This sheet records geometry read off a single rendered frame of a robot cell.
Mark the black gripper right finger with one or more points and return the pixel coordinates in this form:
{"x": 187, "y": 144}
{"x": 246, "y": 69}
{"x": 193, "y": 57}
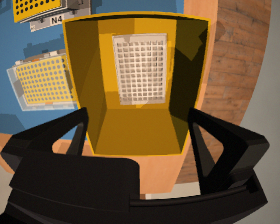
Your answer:
{"x": 243, "y": 149}

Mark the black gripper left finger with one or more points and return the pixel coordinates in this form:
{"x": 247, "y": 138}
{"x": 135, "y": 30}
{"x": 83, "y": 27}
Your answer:
{"x": 43, "y": 136}

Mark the blue bench mat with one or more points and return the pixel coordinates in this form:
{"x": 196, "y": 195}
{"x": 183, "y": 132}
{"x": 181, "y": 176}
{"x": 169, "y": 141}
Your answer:
{"x": 18, "y": 42}

